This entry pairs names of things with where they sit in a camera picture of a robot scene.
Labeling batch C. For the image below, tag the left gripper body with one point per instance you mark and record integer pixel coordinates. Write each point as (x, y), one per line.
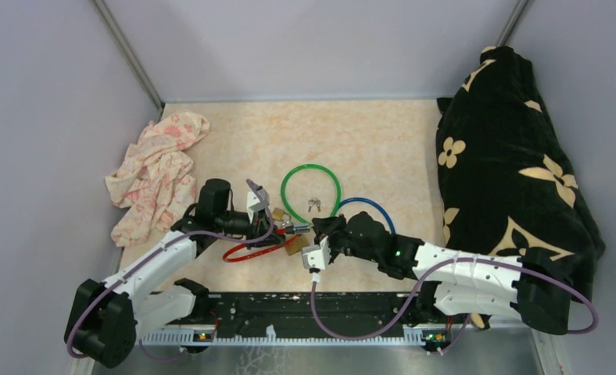
(258, 223)

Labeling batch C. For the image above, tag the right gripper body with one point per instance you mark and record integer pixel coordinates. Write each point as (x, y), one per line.
(337, 233)

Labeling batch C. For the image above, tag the small brass padlock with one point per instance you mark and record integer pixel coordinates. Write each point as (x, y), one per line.
(280, 215)

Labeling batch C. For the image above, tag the red cable lock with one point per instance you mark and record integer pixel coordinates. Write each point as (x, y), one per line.
(241, 253)

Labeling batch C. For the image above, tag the green lock key pair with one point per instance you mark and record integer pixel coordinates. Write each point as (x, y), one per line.
(314, 204)

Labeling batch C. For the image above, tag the blue cable lock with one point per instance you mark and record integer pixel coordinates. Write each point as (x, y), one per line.
(373, 204)

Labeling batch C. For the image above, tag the large brass padlock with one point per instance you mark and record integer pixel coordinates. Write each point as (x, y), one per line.
(295, 244)

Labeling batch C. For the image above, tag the green cable lock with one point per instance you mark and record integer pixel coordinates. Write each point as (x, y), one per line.
(309, 166)

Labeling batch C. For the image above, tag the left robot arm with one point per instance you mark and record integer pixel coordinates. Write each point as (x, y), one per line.
(108, 317)

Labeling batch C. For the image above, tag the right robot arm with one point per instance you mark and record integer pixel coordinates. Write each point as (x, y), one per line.
(458, 269)

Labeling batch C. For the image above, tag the pink patterned cloth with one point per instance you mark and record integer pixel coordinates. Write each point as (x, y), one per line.
(154, 182)

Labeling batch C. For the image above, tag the black floral blanket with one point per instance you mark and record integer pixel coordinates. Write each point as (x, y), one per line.
(509, 192)

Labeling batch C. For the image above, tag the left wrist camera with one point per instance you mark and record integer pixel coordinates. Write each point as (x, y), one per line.
(257, 201)

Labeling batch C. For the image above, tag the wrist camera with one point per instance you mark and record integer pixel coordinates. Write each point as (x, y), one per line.
(257, 201)
(316, 258)

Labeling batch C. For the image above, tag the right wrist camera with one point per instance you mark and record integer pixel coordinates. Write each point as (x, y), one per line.
(316, 258)

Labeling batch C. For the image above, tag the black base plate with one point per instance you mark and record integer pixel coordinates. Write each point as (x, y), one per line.
(303, 316)

